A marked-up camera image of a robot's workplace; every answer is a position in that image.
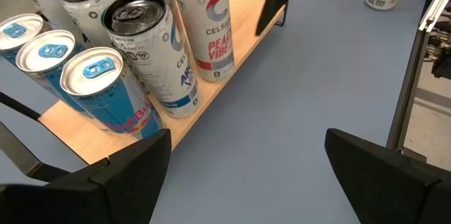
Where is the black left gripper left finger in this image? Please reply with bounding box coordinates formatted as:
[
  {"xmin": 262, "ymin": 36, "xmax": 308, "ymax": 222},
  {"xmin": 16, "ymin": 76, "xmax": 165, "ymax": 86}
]
[{"xmin": 0, "ymin": 127, "xmax": 173, "ymax": 224}]

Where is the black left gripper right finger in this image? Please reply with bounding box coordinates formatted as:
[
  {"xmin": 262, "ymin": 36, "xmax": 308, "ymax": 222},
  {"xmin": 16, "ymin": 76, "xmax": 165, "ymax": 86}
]
[{"xmin": 323, "ymin": 127, "xmax": 451, "ymax": 224}]

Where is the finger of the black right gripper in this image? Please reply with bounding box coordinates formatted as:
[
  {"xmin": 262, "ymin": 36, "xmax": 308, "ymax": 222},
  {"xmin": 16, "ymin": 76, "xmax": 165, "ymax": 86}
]
[{"xmin": 255, "ymin": 0, "xmax": 304, "ymax": 37}]

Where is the white Celsius can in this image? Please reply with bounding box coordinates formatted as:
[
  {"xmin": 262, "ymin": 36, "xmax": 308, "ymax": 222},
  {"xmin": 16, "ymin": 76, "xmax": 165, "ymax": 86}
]
[{"xmin": 168, "ymin": 0, "xmax": 236, "ymax": 83}]

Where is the Red Bull can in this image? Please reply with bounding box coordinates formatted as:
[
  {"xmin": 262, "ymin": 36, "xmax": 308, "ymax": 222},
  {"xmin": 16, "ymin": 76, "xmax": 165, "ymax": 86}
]
[
  {"xmin": 59, "ymin": 46, "xmax": 165, "ymax": 140},
  {"xmin": 16, "ymin": 29, "xmax": 92, "ymax": 119},
  {"xmin": 0, "ymin": 13, "xmax": 45, "ymax": 66}
]

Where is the wooden shelf with black frame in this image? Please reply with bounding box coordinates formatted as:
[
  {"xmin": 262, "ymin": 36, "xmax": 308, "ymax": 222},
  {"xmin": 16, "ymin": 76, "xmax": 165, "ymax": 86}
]
[{"xmin": 0, "ymin": 0, "xmax": 290, "ymax": 185}]

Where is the black table frame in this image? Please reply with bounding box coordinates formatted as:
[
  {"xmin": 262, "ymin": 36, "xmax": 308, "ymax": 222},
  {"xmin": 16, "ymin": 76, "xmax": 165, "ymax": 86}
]
[{"xmin": 330, "ymin": 0, "xmax": 451, "ymax": 163}]

